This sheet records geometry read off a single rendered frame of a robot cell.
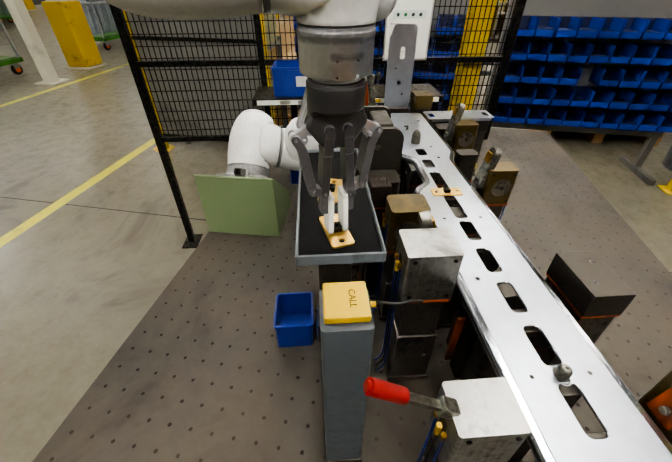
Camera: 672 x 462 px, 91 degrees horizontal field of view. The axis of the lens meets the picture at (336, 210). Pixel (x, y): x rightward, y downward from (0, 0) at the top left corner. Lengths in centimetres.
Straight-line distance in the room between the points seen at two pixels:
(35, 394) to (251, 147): 148
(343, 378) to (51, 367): 179
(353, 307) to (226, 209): 89
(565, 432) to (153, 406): 81
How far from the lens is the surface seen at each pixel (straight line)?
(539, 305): 75
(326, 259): 51
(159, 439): 94
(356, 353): 49
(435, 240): 64
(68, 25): 827
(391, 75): 159
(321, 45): 39
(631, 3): 353
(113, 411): 102
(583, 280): 80
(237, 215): 127
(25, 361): 229
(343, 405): 62
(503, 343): 67
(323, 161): 46
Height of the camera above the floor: 151
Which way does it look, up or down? 36 degrees down
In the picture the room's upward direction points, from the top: straight up
